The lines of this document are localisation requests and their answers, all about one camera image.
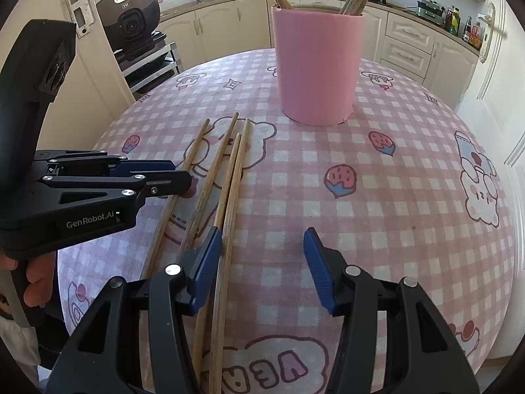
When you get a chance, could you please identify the black round cooker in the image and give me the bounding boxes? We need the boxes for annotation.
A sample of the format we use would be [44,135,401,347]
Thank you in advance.
[95,0,167,52]

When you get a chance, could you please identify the pink checked tablecloth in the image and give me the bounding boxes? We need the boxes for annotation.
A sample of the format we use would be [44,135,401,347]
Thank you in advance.
[57,47,517,394]

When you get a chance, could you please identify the white door handle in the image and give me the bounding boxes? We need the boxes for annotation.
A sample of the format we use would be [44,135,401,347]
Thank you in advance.
[476,2,507,63]

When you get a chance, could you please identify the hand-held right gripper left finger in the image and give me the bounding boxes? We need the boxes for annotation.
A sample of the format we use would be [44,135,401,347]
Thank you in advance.
[44,226,223,394]

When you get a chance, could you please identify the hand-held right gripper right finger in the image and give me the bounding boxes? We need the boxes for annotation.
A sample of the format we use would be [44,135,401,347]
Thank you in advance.
[304,227,480,394]

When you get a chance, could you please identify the cream lower kitchen cabinets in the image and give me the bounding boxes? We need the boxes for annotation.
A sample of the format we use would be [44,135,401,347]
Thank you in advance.
[158,0,480,111]

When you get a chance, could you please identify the green cooking appliance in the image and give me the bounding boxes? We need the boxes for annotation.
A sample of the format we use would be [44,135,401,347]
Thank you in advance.
[416,0,446,21]

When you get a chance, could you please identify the light wooden chopstick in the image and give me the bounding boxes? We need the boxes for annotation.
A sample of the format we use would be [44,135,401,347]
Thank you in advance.
[139,118,211,282]
[191,132,243,384]
[178,112,240,259]
[207,119,252,394]

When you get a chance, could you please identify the person's left hand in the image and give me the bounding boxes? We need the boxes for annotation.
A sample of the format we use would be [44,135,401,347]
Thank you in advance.
[0,250,57,308]

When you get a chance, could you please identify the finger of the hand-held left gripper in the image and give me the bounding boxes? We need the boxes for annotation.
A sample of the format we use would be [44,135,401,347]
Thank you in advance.
[39,170,193,208]
[34,150,177,176]

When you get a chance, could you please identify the pink cup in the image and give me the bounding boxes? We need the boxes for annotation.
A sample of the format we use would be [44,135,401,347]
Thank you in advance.
[268,3,365,127]

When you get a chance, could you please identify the white metal rack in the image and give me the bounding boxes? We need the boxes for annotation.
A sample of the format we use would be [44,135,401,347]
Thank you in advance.
[113,41,183,93]

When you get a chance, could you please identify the metal lock plate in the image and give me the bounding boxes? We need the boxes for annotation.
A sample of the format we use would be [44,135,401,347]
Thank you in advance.
[61,0,93,38]

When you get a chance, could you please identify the white garment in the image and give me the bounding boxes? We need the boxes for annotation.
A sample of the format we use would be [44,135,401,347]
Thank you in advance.
[0,316,42,380]

